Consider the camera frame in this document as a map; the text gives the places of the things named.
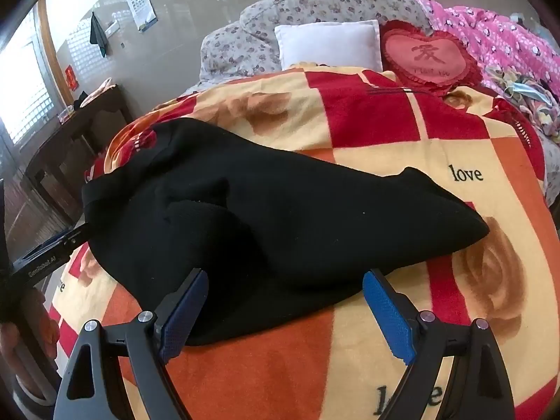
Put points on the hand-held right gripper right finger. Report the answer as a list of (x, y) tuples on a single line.
[(389, 315)]

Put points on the wall poster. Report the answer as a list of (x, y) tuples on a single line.
[(139, 2)]

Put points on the pink printed quilt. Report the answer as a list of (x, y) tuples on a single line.
[(494, 30)]

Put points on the red door sign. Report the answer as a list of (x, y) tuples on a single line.
[(71, 76)]

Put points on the grey floral bed cover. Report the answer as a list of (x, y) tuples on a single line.
[(315, 4)]

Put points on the floral cloth pile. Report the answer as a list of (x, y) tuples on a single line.
[(544, 120)]

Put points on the red yellow printed blanket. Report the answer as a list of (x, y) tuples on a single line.
[(372, 118)]

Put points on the black pants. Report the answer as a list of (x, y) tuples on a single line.
[(262, 227)]

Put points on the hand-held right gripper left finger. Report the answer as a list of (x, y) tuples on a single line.
[(183, 313)]

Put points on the white pillow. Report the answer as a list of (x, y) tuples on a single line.
[(328, 43)]

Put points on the pink cloth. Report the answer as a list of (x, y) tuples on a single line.
[(98, 89)]

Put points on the dark wooden chair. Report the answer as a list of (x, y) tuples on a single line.
[(100, 109)]

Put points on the red heart cushion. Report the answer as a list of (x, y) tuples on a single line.
[(424, 57)]

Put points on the window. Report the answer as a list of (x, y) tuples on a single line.
[(22, 92)]

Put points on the blue face mask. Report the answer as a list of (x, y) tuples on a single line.
[(525, 89)]

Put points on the dark hanging cloth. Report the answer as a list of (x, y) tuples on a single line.
[(98, 33)]

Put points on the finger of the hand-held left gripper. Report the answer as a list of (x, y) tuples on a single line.
[(52, 249)]

